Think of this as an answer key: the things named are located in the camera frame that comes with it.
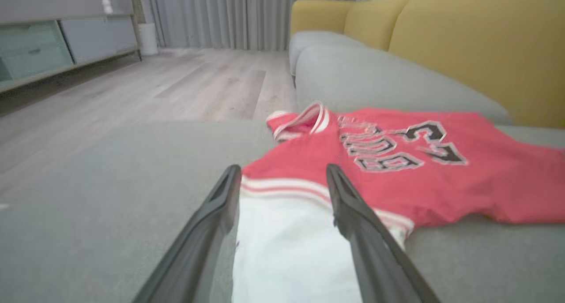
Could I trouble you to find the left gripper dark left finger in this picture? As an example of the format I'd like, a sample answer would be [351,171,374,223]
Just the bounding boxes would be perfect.
[132,164,242,303]

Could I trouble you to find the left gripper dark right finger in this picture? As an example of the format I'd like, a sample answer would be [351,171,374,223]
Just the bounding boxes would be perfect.
[326,163,442,303]

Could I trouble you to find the red basketball jersey black lettering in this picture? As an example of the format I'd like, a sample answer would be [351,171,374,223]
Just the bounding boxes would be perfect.
[230,101,565,303]

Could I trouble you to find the large grey sofa seat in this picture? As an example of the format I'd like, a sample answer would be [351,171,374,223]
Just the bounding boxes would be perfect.
[0,120,565,303]

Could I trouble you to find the grey sofa seat cushion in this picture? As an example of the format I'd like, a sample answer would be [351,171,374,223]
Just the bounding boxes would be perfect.
[289,30,367,76]
[295,45,513,126]

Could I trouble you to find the white ribbed cylinder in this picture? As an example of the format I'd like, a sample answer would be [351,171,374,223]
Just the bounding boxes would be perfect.
[138,22,158,56]

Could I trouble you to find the large yellow sofa back cushion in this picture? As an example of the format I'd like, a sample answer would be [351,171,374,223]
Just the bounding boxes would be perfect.
[388,0,565,129]

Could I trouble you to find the grey pleated curtain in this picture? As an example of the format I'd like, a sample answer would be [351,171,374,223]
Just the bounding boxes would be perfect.
[137,0,360,52]

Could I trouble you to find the low grey sideboard cabinet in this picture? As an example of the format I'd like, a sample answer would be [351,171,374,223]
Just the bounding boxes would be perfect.
[0,13,143,95]

